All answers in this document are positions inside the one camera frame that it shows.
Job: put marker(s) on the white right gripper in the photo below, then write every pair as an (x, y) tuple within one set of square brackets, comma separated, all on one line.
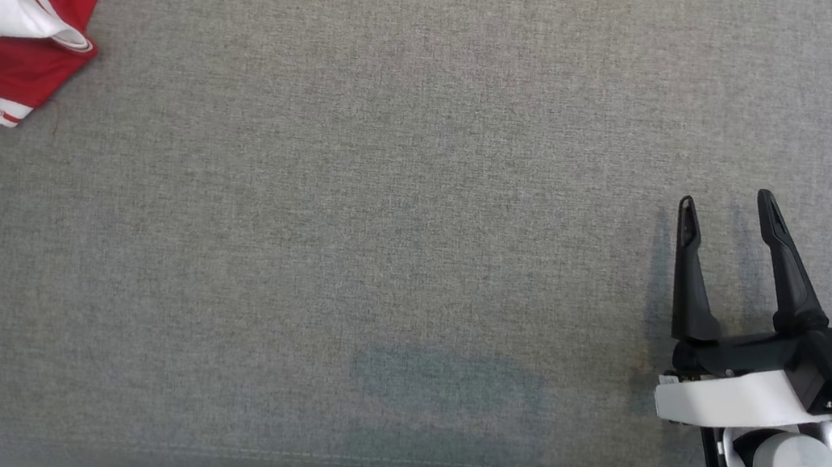
[(734, 400)]

